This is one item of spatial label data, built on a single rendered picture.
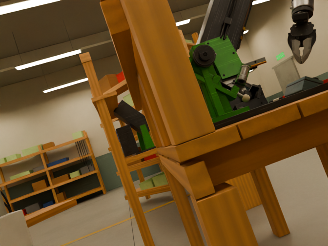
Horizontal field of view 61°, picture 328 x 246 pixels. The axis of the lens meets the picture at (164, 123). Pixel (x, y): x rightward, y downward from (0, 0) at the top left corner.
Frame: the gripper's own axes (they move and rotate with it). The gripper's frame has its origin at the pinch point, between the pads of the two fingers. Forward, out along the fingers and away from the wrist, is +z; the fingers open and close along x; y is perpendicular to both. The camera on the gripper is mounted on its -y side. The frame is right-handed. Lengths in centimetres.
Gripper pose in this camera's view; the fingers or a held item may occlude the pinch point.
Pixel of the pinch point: (301, 59)
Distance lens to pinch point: 108.9
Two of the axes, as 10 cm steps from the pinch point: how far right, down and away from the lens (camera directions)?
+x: -8.8, 0.0, 4.7
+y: 4.5, 2.7, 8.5
